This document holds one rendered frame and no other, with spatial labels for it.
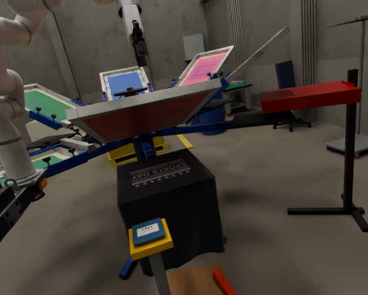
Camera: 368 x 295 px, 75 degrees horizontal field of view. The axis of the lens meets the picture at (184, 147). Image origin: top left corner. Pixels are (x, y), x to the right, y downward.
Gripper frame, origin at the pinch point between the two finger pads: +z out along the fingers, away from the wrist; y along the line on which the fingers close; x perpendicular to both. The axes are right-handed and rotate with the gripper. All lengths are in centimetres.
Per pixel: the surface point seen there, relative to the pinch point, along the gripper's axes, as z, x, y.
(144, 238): 55, -14, 2
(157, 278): 72, -13, -5
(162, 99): 11.9, 4.8, -11.8
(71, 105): -40, -66, -208
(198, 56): -71, 96, -222
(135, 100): 10.4, -5.0, -11.8
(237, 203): 107, 76, -161
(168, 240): 57, -7, 4
